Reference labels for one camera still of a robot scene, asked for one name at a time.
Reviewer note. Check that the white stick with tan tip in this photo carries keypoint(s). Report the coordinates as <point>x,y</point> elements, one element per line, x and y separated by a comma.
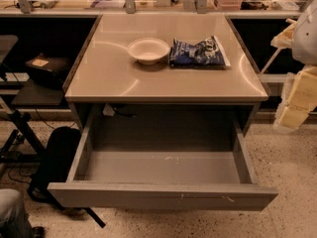
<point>277,50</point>

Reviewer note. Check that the blue chip bag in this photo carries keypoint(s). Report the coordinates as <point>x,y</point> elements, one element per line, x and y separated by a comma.
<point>208,52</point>

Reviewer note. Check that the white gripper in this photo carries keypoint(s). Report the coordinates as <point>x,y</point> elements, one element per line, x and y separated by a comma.
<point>306,41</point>

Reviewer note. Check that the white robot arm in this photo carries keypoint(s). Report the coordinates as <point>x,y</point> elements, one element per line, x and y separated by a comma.
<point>304,42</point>

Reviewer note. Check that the dark shoe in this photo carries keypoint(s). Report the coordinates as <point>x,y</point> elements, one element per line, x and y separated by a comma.
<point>39,232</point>

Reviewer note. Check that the black box with label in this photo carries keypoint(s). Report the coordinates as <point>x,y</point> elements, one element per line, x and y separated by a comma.
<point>48,72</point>

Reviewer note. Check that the grey cabinet with glossy top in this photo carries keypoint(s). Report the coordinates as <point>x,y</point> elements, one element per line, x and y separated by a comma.
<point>108,74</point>

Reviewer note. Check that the dark low shelf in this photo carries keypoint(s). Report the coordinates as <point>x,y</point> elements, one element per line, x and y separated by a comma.
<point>32,95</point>

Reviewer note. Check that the person leg in grey trousers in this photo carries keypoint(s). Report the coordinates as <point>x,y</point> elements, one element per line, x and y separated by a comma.
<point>14,222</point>

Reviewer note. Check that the white bowl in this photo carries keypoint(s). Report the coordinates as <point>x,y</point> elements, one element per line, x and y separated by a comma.
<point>148,50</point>

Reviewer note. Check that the grey top drawer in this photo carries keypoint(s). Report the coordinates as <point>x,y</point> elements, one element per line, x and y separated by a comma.
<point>163,157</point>

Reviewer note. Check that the black backpack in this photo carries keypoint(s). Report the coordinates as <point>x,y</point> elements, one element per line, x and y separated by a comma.
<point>54,165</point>

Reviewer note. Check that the black stand frame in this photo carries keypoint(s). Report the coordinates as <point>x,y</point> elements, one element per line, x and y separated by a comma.
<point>21,133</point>

